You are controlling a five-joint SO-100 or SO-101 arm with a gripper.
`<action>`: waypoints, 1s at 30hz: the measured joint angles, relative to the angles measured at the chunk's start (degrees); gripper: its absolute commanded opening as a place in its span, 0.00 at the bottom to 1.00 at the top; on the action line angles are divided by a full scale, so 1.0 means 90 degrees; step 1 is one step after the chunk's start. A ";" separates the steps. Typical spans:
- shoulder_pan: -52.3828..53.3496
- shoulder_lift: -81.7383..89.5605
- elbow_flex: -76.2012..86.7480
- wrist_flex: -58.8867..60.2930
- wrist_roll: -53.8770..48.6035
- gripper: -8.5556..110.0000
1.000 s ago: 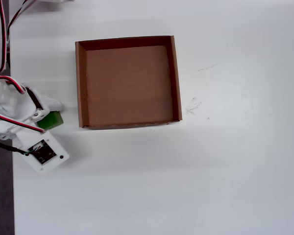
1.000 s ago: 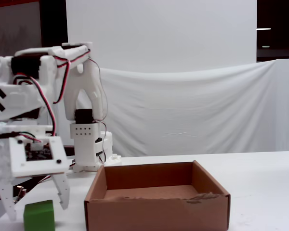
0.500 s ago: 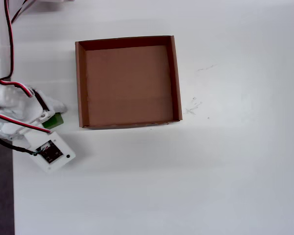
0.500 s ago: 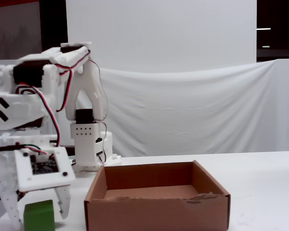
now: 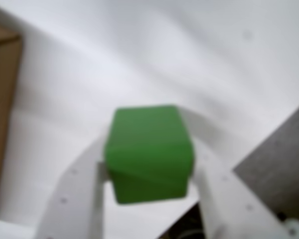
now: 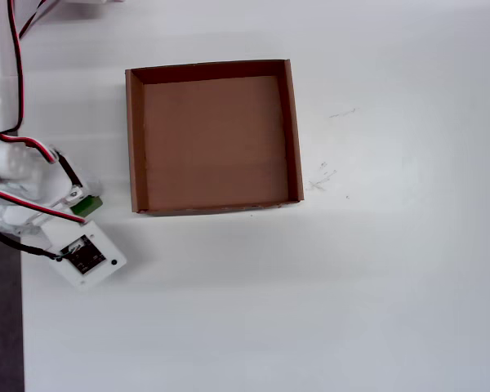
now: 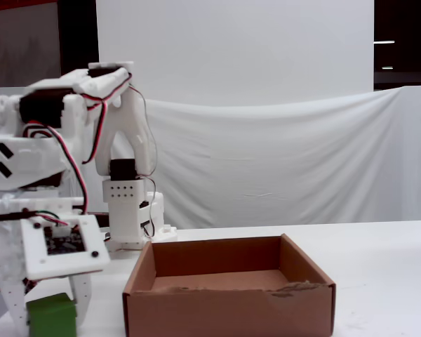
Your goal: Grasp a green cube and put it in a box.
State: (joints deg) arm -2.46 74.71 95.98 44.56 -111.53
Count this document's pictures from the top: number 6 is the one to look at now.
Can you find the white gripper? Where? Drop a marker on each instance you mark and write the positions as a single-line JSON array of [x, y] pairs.
[[78, 193]]

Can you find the green cube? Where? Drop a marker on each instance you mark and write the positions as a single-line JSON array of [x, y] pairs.
[[87, 206]]

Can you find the brown cardboard box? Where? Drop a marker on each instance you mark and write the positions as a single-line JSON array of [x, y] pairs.
[[214, 143]]

